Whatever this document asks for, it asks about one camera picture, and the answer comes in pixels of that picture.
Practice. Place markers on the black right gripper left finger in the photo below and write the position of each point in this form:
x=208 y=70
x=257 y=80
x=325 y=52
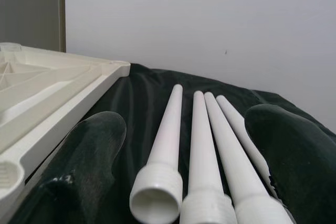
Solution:
x=92 y=155

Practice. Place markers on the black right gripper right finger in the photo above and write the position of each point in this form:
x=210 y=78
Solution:
x=294 y=169

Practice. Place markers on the white plastic table leg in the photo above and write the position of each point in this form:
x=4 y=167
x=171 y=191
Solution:
x=165 y=140
x=231 y=161
x=200 y=142
x=241 y=134

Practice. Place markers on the white plastic table top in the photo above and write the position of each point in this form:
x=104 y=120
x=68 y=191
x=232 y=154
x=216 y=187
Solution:
x=52 y=98

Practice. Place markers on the grey door frame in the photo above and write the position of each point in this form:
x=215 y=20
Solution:
x=61 y=11

